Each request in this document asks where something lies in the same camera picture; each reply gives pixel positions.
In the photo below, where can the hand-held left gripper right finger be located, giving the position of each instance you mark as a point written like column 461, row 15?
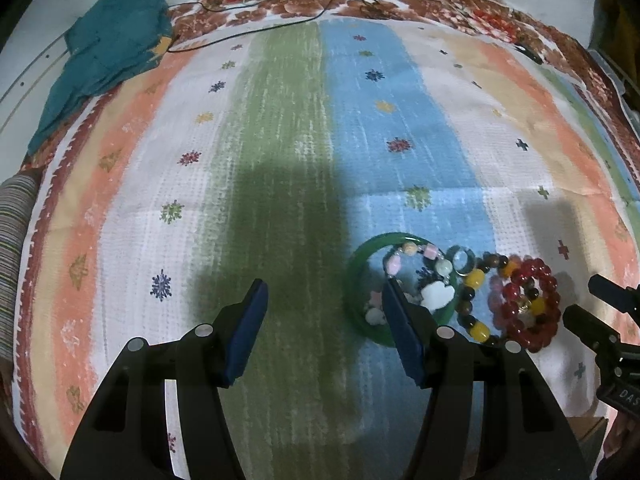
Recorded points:
column 404, row 336

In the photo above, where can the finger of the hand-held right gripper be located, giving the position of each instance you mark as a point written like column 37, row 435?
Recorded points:
column 614, row 291
column 586, row 329

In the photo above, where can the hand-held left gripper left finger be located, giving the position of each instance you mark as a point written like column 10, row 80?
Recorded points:
column 245, row 336

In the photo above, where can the green jade bangle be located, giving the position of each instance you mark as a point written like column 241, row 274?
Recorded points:
column 354, row 291

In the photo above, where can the colourful striped blanket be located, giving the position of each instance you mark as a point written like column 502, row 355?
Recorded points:
column 300, row 110

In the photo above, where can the grey striped cushion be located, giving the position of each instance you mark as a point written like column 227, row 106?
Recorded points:
column 12, row 240

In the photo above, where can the small black object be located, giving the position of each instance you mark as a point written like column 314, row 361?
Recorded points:
column 530, row 54

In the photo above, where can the teal cloth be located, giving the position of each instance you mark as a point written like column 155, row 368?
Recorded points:
column 110, row 35

